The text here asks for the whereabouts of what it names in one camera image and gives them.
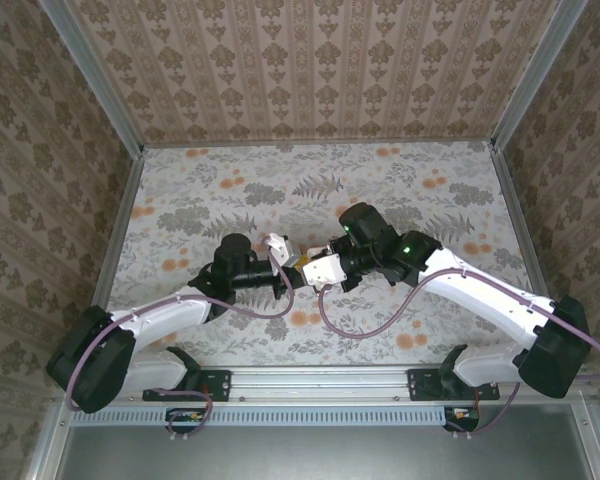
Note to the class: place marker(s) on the grey sheet metal panel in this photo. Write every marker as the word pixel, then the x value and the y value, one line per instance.
pixel 320 455

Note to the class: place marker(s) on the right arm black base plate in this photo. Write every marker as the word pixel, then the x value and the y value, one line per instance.
pixel 420 385

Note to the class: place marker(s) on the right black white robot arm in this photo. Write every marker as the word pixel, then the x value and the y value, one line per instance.
pixel 480 310

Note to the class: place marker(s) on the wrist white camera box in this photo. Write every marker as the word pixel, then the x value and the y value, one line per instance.
pixel 279 245
pixel 322 270

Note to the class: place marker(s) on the black connector board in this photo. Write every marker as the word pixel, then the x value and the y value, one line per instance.
pixel 187 417
pixel 462 417

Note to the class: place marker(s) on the aluminium side rail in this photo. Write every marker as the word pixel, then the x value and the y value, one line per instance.
pixel 520 225
pixel 112 250

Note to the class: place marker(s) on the aluminium corner post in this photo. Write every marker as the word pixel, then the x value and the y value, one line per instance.
pixel 535 75
pixel 98 80

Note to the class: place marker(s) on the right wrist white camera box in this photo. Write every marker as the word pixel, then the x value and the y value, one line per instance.
pixel 322 270

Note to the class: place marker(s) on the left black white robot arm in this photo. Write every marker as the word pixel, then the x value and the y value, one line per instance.
pixel 160 315

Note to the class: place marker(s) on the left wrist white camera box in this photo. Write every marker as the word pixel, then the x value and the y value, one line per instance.
pixel 279 245

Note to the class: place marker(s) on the aluminium lower frame bar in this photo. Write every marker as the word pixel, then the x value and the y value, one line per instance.
pixel 47 445
pixel 586 435

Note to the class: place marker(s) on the thin aluminium wall rail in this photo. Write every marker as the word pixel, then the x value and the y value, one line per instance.
pixel 320 143

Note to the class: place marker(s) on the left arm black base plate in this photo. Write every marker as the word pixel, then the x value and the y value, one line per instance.
pixel 220 385

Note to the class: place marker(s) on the wide aluminium mounting rail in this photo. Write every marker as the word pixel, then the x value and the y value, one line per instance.
pixel 320 382

